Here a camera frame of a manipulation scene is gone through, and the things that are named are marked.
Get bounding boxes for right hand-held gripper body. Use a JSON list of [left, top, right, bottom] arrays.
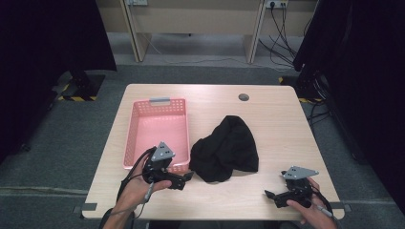
[[272, 165, 320, 210]]

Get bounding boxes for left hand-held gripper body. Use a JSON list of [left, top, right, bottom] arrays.
[[141, 140, 180, 189]]

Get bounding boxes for pink plastic basket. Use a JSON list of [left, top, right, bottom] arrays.
[[122, 97, 191, 175]]

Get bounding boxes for black cloth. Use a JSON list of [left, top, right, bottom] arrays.
[[188, 114, 260, 183]]

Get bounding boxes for person's right hand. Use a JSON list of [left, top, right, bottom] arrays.
[[286, 177, 339, 229]]

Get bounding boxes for person's left hand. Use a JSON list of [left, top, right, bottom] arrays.
[[117, 155, 173, 212]]

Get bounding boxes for grey left gripper plug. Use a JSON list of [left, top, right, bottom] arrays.
[[139, 181, 156, 220]]

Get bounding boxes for grey gripper plug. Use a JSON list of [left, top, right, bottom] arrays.
[[315, 205, 334, 219], [139, 181, 156, 220]]

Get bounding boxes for grey right gripper plug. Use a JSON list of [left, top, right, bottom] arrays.
[[315, 205, 334, 219]]

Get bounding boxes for person's dark clothed leg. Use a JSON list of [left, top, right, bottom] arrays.
[[98, 208, 111, 229]]

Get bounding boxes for black stand base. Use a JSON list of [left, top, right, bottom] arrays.
[[52, 69, 107, 103]]

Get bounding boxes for black curtain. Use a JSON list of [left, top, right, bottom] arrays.
[[292, 0, 405, 218], [0, 0, 117, 163]]

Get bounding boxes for white power strip with plugs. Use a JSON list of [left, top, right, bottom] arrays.
[[265, 0, 289, 10]]

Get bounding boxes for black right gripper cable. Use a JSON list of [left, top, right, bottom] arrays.
[[307, 179, 334, 218]]

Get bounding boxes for grey table edge bracket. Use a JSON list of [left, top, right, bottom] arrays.
[[329, 201, 353, 214], [73, 202, 98, 215]]

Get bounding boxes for black stand with cables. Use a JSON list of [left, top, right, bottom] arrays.
[[278, 70, 333, 128]]

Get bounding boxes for white floor cable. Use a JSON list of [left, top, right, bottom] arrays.
[[139, 30, 294, 72]]

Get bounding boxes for black floor cable bundle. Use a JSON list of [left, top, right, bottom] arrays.
[[257, 3, 314, 70]]

